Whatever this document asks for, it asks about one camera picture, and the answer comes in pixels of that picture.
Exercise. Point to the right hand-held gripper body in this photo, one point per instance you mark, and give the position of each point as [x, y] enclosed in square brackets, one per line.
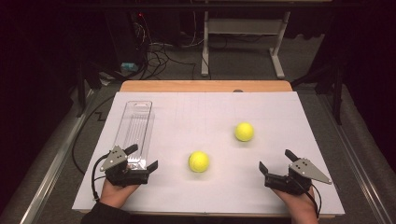
[300, 169]

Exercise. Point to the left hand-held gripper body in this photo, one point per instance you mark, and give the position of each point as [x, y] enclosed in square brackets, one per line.
[113, 158]

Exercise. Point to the clear plastic ball container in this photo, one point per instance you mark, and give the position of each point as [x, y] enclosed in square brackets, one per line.
[138, 124]

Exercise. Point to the yellow tennis ball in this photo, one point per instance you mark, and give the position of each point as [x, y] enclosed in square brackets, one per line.
[198, 161]
[244, 131]

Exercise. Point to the person's left hand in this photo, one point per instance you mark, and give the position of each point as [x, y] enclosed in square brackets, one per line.
[115, 194]

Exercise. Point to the person's right hand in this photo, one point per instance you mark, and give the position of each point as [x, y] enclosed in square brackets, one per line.
[302, 207]

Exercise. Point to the white paper sheet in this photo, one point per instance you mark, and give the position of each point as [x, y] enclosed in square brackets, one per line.
[205, 112]

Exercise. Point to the black metal stand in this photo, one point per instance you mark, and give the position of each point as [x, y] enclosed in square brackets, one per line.
[336, 90]
[81, 90]

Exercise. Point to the small teal box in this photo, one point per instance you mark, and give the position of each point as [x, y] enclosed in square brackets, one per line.
[129, 66]

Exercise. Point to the wooden table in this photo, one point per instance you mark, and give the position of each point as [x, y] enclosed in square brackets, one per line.
[186, 86]

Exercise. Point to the black computer tower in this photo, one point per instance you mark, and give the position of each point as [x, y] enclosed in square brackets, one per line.
[124, 37]

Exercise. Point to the white metal stand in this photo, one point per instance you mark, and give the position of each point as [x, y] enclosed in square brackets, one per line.
[243, 26]

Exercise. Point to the metal floor rail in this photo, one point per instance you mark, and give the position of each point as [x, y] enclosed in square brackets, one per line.
[358, 155]
[53, 165]

